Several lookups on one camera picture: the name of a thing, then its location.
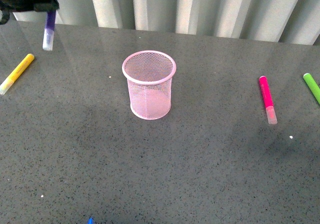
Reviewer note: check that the purple marker pen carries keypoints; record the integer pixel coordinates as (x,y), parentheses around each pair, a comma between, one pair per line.
(49,31)

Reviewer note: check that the pink marker pen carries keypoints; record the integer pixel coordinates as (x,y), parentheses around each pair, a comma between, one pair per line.
(268,101)

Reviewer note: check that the pink mesh pen cup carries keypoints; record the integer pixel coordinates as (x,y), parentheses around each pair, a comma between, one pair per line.
(149,76)

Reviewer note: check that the yellow marker pen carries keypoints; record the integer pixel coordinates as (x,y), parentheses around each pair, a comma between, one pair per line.
(16,73)

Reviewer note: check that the blue marker pen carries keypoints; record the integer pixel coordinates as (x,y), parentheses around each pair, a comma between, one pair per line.
(90,221)

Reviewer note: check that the grey pleated curtain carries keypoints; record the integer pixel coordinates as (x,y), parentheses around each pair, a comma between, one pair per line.
(287,21)

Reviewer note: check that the green marker pen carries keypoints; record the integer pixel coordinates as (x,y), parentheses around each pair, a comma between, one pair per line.
(313,86)

